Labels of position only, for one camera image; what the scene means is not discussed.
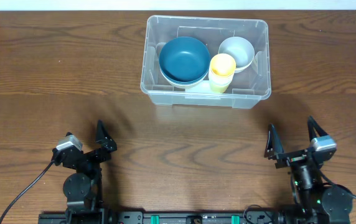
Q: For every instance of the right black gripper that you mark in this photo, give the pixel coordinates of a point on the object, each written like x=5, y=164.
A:
x=296, y=160

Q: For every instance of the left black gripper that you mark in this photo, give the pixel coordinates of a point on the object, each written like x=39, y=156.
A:
x=106, y=142

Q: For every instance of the small grey bowl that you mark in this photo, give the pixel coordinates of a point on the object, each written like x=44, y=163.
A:
x=240, y=49

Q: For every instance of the yellow cup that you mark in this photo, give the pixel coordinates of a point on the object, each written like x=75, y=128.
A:
x=223, y=65
x=216, y=88

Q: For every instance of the blue bowl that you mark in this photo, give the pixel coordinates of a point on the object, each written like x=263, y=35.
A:
x=184, y=59
x=203, y=76

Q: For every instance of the small white bowl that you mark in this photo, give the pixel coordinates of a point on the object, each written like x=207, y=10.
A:
x=238, y=70

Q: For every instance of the light blue cup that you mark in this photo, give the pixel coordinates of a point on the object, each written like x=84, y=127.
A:
x=220, y=80

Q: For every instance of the large cream bowl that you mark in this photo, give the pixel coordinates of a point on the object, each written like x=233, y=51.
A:
x=184, y=85

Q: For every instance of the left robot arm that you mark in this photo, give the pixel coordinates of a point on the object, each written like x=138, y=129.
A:
x=83, y=189

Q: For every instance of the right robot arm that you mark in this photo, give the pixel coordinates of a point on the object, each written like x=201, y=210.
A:
x=315, y=199

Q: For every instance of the clear plastic storage container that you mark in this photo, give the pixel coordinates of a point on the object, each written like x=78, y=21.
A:
x=247, y=88

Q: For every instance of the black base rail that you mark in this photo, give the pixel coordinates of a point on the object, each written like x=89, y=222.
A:
x=253, y=214

